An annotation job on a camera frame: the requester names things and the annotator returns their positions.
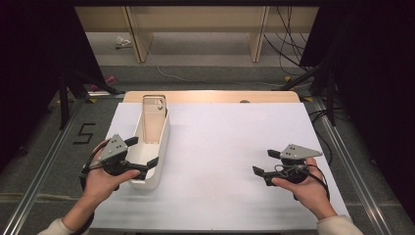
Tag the aluminium floor rail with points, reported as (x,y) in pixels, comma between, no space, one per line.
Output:
(355,176)
(32,186)

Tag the beige wooden shelf unit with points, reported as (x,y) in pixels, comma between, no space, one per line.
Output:
(195,19)

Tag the black tripod stand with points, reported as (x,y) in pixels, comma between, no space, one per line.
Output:
(63,98)
(330,98)

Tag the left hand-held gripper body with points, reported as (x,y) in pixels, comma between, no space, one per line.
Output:
(112,148)

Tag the beige phone case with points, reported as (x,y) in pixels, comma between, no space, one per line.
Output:
(152,124)

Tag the white table cover sheet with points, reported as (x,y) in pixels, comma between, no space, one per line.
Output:
(212,202)

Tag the white plastic bin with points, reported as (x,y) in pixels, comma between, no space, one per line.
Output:
(143,160)

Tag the pink packet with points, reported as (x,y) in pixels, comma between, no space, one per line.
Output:
(109,80)

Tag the crumpled white paper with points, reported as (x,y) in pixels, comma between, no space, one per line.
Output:
(122,41)

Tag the black curtain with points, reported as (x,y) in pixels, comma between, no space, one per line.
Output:
(29,65)
(375,81)

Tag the person's left hand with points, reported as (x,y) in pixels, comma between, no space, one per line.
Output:
(98,186)

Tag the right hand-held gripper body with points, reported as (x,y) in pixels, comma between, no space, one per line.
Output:
(300,152)

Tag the person's right hand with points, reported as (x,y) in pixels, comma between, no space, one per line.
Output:
(310,196)

